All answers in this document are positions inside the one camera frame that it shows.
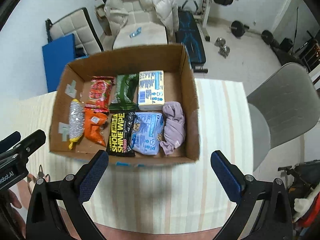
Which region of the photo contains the yellow silver scrubber pad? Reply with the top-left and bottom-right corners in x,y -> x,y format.
68,99 -> 84,150

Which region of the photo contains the orange snack packet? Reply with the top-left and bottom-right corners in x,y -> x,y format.
84,108 -> 108,146

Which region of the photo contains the black shoe shine wipes pack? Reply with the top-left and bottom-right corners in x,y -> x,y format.
106,112 -> 136,158

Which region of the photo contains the red floral snack packet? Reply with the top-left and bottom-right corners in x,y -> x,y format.
85,76 -> 116,113

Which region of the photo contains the green wipes packet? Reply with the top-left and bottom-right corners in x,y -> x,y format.
109,73 -> 139,113

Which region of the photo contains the blue tissue pack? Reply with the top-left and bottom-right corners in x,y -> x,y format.
131,112 -> 164,155

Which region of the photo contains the purple soft cloth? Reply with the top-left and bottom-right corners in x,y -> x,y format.
160,101 -> 186,155

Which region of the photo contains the white blue small box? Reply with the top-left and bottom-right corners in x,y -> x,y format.
138,70 -> 165,111

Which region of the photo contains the left hand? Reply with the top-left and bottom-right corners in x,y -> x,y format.
1,190 -> 26,240

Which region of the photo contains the blue foam mat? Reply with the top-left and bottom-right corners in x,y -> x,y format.
42,34 -> 75,93

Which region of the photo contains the grey chair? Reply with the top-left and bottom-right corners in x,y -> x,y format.
247,62 -> 319,170

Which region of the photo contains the white quilted cushion chair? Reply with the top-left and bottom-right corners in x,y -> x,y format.
45,7 -> 104,55

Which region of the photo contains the cardboard box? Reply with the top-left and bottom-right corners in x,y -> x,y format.
49,44 -> 200,165

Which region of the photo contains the small blue packet on chair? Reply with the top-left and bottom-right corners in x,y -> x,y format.
129,27 -> 142,38

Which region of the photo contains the chrome dumbbell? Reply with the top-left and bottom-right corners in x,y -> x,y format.
214,37 -> 231,59

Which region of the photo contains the white chair with jacket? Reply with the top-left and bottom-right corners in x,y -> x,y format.
112,0 -> 168,49

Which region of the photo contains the black barbell on floor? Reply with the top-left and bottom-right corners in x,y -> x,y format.
229,21 -> 279,48

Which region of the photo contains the black blue weight bench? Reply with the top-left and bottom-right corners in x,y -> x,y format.
176,0 -> 208,74

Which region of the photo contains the white puffer jacket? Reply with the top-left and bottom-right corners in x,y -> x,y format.
104,0 -> 179,36

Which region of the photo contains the white barbell rack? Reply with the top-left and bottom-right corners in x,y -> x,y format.
200,0 -> 213,42

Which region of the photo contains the wooden chair frame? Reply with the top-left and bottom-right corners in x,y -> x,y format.
295,30 -> 319,73

